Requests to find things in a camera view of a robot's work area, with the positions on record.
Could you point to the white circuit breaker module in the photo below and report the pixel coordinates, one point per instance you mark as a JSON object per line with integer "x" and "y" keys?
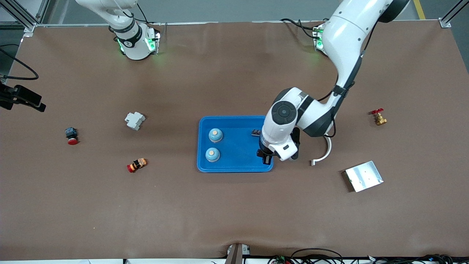
{"x": 135, "y": 121}

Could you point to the red pushbutton orange body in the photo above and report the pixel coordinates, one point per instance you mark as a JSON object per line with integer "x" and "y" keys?
{"x": 137, "y": 164}

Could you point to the silver metal plate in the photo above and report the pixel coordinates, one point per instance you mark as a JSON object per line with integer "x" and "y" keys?
{"x": 364, "y": 176}

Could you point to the light blue call bell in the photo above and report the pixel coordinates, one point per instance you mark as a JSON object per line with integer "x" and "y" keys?
{"x": 215, "y": 135}
{"x": 212, "y": 154}

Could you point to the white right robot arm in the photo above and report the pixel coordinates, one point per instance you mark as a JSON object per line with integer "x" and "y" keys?
{"x": 133, "y": 44}

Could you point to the aluminium frame post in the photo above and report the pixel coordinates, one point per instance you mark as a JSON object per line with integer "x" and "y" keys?
{"x": 29, "y": 26}
{"x": 445, "y": 24}

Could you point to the blue plastic tray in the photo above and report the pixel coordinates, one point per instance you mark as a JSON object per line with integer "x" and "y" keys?
{"x": 234, "y": 157}

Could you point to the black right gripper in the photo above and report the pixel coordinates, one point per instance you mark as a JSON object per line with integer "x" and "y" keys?
{"x": 19, "y": 95}

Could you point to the red pushbutton black body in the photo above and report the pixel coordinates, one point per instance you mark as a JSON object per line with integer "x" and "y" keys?
{"x": 71, "y": 134}

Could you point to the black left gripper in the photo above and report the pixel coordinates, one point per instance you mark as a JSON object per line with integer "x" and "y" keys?
{"x": 266, "y": 157}

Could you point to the brown table cover sheet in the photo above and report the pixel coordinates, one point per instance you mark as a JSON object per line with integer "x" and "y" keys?
{"x": 234, "y": 212}

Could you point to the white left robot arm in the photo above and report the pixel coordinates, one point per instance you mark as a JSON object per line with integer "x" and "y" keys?
{"x": 348, "y": 33}

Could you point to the white semicircular bracket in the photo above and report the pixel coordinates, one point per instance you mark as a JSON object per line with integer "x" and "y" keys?
{"x": 326, "y": 156}

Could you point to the grey table edge clamp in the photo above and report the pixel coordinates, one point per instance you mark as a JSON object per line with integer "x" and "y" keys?
{"x": 236, "y": 255}

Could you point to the small dark terminal block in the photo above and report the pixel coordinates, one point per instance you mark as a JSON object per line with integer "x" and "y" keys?
{"x": 255, "y": 132}

